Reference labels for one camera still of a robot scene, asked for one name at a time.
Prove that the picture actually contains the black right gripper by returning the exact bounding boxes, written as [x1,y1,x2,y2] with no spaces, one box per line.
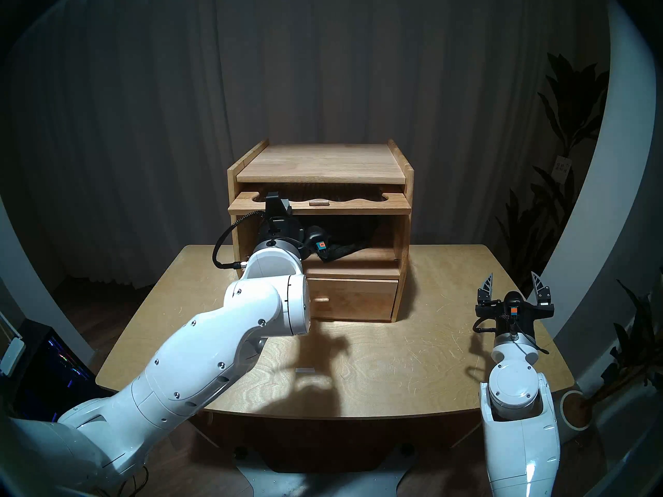
[475,271,555,340]

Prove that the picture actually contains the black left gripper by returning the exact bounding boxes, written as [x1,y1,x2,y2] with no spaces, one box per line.
[256,191,307,249]

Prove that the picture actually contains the wooden flip door with knob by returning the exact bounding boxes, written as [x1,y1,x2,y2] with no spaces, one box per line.
[228,192,413,216]

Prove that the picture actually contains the dark grey knit pants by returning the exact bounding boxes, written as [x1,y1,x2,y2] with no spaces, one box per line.
[324,219,379,264]

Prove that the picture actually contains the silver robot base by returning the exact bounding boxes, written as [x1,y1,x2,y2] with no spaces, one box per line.
[236,449,415,497]

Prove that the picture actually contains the wooden drawer with knob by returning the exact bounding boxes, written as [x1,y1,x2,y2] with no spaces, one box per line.
[307,276,400,322]

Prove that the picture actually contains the leaning potted plant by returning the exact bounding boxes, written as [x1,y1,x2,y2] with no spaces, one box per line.
[585,279,663,414]

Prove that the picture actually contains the white round plant pot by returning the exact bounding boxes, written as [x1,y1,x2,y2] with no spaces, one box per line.
[558,390,594,445]

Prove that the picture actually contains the grey pleated curtain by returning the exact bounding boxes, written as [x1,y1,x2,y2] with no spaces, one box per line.
[0,0,612,290]

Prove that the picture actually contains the white curved arch pillar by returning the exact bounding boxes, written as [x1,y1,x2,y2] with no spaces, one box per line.
[528,0,657,341]
[0,196,96,367]

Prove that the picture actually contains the tall dark leafy plant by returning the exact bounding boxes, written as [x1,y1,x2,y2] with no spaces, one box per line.
[495,52,611,295]

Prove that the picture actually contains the black computer with lights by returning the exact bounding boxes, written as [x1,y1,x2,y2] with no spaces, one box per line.
[10,320,113,423]

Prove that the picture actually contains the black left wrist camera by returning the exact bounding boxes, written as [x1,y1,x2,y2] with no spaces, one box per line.
[305,226,333,259]

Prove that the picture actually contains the wooden cabinet frame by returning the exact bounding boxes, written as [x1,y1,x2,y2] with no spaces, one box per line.
[227,139,414,323]

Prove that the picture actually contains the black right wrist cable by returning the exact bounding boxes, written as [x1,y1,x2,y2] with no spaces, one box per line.
[472,317,550,355]

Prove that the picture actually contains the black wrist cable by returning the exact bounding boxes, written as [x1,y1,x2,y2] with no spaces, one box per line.
[212,210,268,270]
[472,317,550,355]

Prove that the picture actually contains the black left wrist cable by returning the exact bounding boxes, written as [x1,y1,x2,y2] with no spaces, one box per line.
[212,210,268,270]

